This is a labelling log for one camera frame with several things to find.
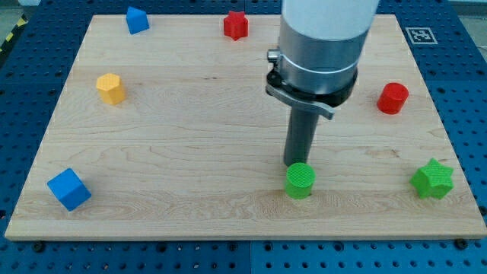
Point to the green cylinder block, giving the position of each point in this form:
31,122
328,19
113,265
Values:
300,178

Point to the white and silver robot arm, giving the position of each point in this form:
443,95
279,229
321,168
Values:
315,64

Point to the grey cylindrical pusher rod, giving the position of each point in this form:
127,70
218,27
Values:
301,128

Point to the light wooden board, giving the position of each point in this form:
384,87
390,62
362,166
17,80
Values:
195,150

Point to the red star block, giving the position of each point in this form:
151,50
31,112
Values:
236,25

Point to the yellow hexagon block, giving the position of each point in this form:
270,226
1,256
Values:
111,88

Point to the red cylinder block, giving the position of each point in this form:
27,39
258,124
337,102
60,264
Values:
392,98

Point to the blue pentagon block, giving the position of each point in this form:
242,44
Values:
137,20

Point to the blue cube block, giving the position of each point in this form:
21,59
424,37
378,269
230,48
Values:
68,188

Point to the green star block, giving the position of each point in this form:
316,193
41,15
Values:
433,180

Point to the white fiducial marker tag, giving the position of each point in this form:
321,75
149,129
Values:
421,36

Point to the black and yellow hazard tape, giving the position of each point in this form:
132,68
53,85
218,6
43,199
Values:
14,34

